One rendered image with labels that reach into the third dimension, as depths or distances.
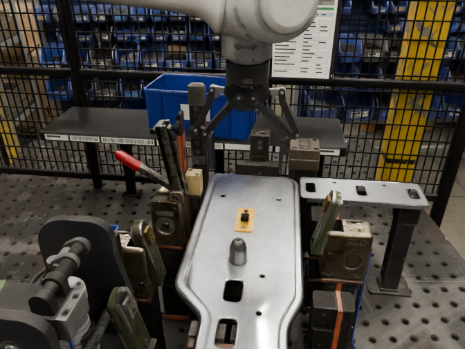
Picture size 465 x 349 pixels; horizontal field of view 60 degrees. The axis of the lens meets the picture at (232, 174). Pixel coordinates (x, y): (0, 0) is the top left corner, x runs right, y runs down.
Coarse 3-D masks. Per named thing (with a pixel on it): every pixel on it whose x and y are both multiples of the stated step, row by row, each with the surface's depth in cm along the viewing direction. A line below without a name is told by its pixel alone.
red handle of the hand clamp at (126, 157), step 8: (120, 152) 82; (120, 160) 82; (128, 160) 82; (136, 160) 83; (136, 168) 82; (144, 168) 83; (152, 176) 83; (160, 176) 84; (160, 184) 84; (168, 184) 84
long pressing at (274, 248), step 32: (224, 192) 97; (256, 192) 97; (288, 192) 97; (224, 224) 85; (256, 224) 85; (288, 224) 85; (192, 256) 77; (224, 256) 77; (256, 256) 77; (288, 256) 77; (192, 288) 70; (224, 288) 70; (256, 288) 70; (288, 288) 70; (256, 320) 64; (288, 320) 64
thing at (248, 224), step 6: (240, 210) 89; (252, 210) 89; (240, 216) 87; (246, 216) 86; (252, 216) 87; (240, 222) 85; (246, 222) 85; (252, 222) 85; (240, 228) 84; (246, 228) 84; (252, 228) 84
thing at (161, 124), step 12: (168, 120) 79; (180, 120) 78; (156, 132) 77; (168, 132) 78; (180, 132) 77; (168, 144) 78; (168, 156) 79; (168, 168) 81; (180, 168) 84; (168, 180) 82; (180, 180) 85
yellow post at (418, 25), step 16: (432, 16) 115; (448, 16) 115; (416, 32) 118; (432, 32) 117; (416, 48) 120; (432, 48) 119; (400, 64) 129; (416, 64) 122; (400, 96) 128; (400, 112) 130; (416, 112) 129; (384, 144) 142; (400, 144) 135; (416, 144) 134; (384, 160) 141; (384, 176) 142; (400, 176) 141
